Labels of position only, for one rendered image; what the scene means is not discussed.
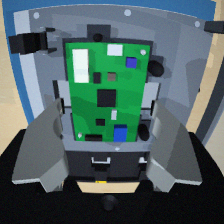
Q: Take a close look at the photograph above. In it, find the green circuit board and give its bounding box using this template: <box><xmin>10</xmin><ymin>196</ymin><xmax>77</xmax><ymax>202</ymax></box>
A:
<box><xmin>65</xmin><ymin>42</ymin><xmax>150</xmax><ymax>142</ymax></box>

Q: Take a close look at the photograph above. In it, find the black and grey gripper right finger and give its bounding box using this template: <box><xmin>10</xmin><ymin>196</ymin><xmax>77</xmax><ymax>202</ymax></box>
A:
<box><xmin>146</xmin><ymin>100</ymin><xmax>224</xmax><ymax>224</ymax></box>

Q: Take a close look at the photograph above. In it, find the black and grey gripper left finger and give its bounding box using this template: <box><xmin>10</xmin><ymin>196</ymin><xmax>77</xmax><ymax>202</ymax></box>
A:
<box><xmin>0</xmin><ymin>98</ymin><xmax>69</xmax><ymax>224</ymax></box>

